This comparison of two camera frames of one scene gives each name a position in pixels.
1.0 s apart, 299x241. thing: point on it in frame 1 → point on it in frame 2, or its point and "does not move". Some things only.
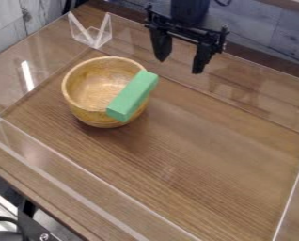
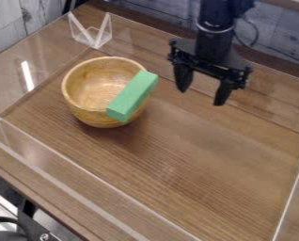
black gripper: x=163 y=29 → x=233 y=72
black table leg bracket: x=29 y=229 does not move
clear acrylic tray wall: x=68 y=188 does not move
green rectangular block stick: x=129 y=101 does not move
